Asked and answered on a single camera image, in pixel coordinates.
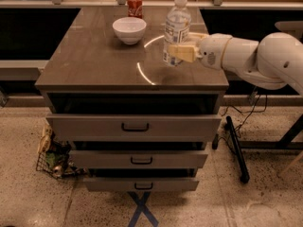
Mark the black metal stand base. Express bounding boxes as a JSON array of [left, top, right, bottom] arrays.
[[224, 114, 303, 183]]

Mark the grey drawer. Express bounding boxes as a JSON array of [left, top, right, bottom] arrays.
[[46, 113, 221, 142], [70, 150, 207, 169], [83, 177, 199, 192]]

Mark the white ceramic bowl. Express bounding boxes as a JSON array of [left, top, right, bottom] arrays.
[[113, 17, 147, 44]]

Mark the bottom grey drawer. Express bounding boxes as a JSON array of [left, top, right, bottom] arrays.
[[83, 177, 199, 192]]

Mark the red soda can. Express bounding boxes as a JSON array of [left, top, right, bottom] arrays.
[[127, 0, 143, 18]]

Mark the top grey drawer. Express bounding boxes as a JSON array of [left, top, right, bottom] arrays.
[[46, 113, 221, 142]]

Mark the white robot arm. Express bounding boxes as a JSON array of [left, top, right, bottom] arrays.
[[168, 32, 303, 96]]

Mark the grey drawer cabinet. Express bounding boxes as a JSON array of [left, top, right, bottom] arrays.
[[36, 7, 228, 182]]

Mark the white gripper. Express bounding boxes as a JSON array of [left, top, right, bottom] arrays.
[[168, 32, 232, 70]]

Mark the black cable on floor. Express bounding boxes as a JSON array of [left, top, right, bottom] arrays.
[[217, 85, 269, 149]]

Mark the wire basket with clutter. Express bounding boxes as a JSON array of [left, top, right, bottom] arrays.
[[36, 124, 86, 179]]

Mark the clear plastic water bottle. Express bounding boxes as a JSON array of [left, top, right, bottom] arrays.
[[163, 0, 191, 66]]

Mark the middle grey drawer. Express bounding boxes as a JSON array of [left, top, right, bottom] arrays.
[[70, 150, 207, 169]]

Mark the blue tape cross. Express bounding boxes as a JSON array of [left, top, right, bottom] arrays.
[[128, 192, 159, 227]]

